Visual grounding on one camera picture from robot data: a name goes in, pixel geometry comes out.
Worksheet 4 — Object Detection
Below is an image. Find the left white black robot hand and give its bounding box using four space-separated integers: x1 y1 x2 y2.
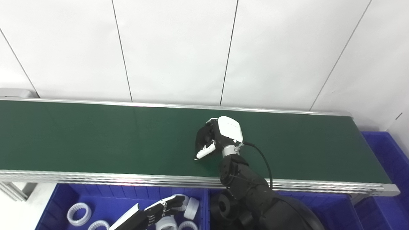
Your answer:
109 194 186 230

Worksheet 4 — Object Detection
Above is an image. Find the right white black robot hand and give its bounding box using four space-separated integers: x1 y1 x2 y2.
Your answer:
194 116 244 160

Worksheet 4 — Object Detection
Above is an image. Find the white cylinder part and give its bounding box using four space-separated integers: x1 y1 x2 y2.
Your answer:
174 194 189 212
184 197 200 220

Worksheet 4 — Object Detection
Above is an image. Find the blue bin with white parts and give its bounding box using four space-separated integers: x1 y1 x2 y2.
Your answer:
35 183 210 230

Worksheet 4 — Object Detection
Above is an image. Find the green conveyor belt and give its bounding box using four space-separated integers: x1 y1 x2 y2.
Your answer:
0 97 400 197

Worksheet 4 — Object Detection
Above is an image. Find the blue bin with black parts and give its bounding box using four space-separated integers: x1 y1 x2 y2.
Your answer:
208 188 365 230

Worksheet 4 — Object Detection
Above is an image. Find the empty blue bin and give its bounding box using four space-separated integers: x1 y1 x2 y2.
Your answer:
353 131 409 230

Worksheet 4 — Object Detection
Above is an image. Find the grey conveyor end cap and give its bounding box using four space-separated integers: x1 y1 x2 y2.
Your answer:
0 88 35 98

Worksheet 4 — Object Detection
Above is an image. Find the aluminium conveyor frame leg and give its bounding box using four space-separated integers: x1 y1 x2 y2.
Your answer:
0 182 37 202

